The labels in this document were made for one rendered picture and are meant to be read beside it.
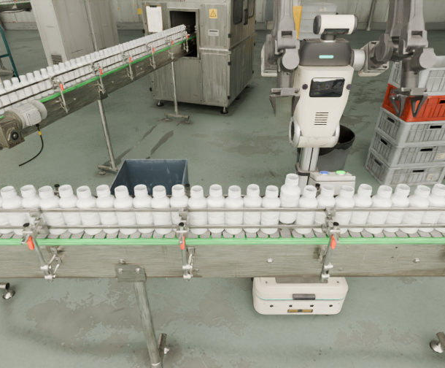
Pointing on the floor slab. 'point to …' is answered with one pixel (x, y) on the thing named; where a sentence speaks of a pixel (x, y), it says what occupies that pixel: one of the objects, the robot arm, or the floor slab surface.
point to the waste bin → (324, 158)
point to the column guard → (297, 17)
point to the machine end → (207, 51)
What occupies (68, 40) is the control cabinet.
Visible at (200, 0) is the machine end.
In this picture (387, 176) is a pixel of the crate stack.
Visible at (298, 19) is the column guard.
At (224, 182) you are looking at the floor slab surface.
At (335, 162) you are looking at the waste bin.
